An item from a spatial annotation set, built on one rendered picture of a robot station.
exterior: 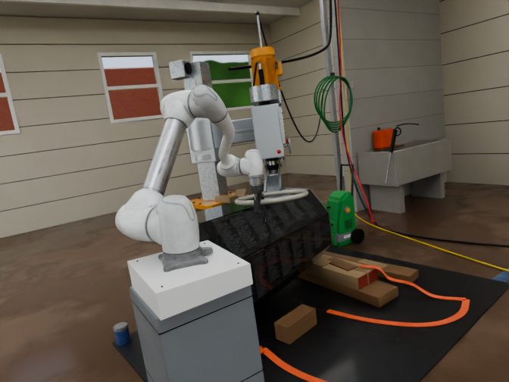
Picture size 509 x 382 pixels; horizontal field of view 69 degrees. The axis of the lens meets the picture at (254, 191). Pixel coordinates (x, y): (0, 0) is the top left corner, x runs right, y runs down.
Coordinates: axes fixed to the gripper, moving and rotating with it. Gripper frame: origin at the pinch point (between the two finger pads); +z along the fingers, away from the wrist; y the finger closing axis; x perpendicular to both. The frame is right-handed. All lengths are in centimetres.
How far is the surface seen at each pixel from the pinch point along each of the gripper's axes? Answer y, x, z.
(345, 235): 194, -20, 62
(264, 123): 72, 15, -61
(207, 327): -89, -6, 25
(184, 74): 87, 88, -115
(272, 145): 74, 11, -43
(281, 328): 9, 0, 75
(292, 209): 63, -2, 7
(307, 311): 28, -14, 72
